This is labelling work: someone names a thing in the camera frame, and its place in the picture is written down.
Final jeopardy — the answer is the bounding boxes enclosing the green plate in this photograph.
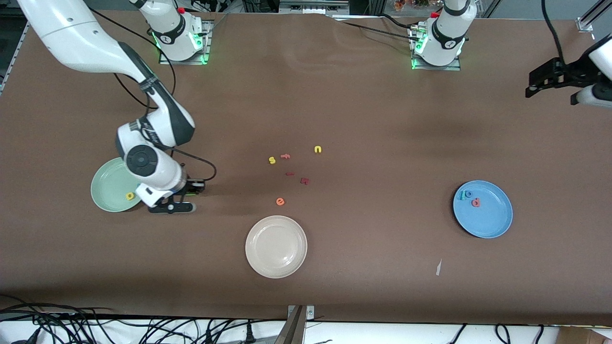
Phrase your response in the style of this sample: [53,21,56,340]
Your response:
[90,157,144,213]

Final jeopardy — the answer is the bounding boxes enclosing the white plate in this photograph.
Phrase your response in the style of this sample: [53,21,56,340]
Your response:
[245,215,308,279]

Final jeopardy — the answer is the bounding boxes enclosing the blue plate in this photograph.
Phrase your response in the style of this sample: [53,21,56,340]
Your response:
[453,180,514,239]

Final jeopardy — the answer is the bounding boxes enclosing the grey equipment box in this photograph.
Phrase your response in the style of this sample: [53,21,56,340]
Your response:
[279,0,350,15]

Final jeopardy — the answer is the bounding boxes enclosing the cardboard box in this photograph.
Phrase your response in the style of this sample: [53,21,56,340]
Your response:
[557,326,612,344]

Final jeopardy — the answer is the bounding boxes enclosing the aluminium profile rail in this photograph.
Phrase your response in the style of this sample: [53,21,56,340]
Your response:
[576,0,612,33]

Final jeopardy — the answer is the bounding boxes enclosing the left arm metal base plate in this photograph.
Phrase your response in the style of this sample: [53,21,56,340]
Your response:
[411,26,462,71]

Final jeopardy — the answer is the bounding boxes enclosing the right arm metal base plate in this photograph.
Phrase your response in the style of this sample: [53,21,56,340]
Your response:
[159,19,211,65]

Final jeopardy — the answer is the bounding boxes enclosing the grey metal post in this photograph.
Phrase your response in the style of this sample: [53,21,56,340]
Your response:
[273,306,306,344]

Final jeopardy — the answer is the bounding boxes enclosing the black cable on table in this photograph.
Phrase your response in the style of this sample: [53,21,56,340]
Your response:
[335,13,421,43]

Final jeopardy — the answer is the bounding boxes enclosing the tangled black cable bundle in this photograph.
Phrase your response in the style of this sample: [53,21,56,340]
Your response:
[0,294,287,344]

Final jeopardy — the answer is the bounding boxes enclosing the metal table edge rail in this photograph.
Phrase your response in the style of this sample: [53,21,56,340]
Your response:
[0,21,29,94]

